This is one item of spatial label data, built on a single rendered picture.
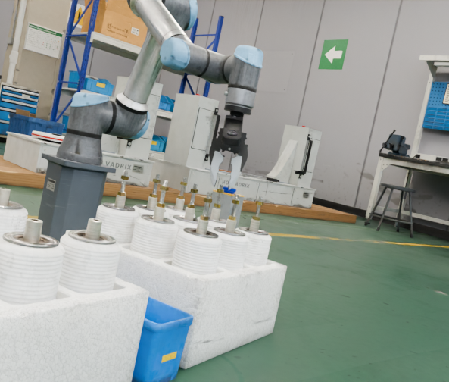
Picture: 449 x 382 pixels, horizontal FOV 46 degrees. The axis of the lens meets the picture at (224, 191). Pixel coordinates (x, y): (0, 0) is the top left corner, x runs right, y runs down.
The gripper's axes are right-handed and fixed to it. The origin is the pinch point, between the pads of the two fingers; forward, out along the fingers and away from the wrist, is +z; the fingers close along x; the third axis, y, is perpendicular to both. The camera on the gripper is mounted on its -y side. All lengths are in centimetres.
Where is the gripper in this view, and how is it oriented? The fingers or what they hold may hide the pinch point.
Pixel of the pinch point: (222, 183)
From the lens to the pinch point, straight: 136.6
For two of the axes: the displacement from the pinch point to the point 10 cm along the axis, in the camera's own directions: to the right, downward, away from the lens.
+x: -9.8, -2.1, 0.0
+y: 0.1, -0.7, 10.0
